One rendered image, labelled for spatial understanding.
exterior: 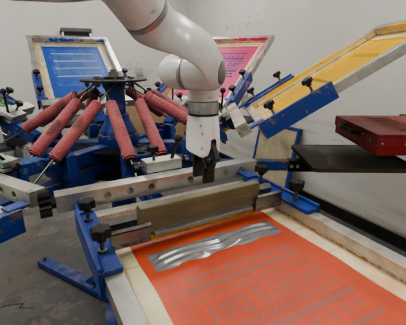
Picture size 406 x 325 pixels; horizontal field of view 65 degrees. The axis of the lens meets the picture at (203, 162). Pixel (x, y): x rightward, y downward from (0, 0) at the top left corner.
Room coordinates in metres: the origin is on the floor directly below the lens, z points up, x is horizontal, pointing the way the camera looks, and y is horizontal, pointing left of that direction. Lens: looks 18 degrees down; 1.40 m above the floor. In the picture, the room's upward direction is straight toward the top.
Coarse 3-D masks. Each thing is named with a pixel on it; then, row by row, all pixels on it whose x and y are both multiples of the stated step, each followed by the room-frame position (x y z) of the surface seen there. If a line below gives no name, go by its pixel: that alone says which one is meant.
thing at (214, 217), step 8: (240, 208) 0.82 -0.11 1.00; (248, 208) 0.82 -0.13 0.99; (208, 216) 0.77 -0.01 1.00; (216, 216) 0.77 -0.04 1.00; (224, 216) 0.79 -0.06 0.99; (176, 224) 0.73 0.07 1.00; (184, 224) 0.73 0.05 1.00; (192, 224) 0.74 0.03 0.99; (160, 232) 0.70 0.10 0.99; (168, 232) 0.71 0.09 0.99
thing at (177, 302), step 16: (160, 240) 0.72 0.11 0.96; (176, 240) 0.72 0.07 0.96; (192, 240) 0.72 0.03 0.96; (144, 256) 0.65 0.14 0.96; (208, 256) 0.65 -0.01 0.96; (224, 256) 0.65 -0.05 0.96; (144, 272) 0.59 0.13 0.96; (160, 272) 0.59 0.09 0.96; (176, 272) 0.59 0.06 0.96; (192, 272) 0.59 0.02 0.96; (160, 288) 0.54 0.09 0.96; (176, 288) 0.54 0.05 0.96; (176, 304) 0.50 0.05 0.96; (192, 304) 0.50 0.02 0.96; (176, 320) 0.46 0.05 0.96; (192, 320) 0.46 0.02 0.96; (208, 320) 0.46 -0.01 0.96
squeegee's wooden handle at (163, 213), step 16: (208, 192) 0.78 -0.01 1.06; (224, 192) 0.80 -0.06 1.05; (240, 192) 0.83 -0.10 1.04; (256, 192) 0.85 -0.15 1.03; (144, 208) 0.69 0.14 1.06; (160, 208) 0.71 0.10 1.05; (176, 208) 0.73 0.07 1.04; (192, 208) 0.75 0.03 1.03; (208, 208) 0.78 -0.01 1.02; (224, 208) 0.80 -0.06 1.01; (160, 224) 0.71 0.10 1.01
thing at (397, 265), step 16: (192, 192) 0.95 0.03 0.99; (112, 208) 0.83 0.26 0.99; (128, 208) 0.83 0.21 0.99; (288, 208) 0.86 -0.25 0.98; (304, 224) 0.80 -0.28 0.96; (320, 224) 0.75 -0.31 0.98; (336, 224) 0.74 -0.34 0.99; (336, 240) 0.70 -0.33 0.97; (352, 240) 0.67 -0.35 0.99; (368, 240) 0.66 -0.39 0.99; (368, 256) 0.63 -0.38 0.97; (384, 256) 0.60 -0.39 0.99; (400, 256) 0.60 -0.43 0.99; (400, 272) 0.57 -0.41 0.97; (112, 288) 0.50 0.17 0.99; (128, 288) 0.50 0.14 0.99; (112, 304) 0.48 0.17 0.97; (128, 304) 0.46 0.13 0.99; (128, 320) 0.42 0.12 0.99; (144, 320) 0.42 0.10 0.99
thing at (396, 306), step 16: (224, 224) 0.80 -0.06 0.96; (240, 224) 0.80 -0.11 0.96; (256, 240) 0.72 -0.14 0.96; (272, 240) 0.72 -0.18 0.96; (288, 240) 0.72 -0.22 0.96; (304, 240) 0.72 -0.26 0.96; (240, 256) 0.65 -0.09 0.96; (320, 256) 0.65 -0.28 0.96; (336, 272) 0.59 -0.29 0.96; (352, 272) 0.59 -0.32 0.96; (368, 288) 0.54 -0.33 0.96; (384, 304) 0.50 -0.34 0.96; (400, 304) 0.50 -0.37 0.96; (384, 320) 0.46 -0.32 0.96; (400, 320) 0.46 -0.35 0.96
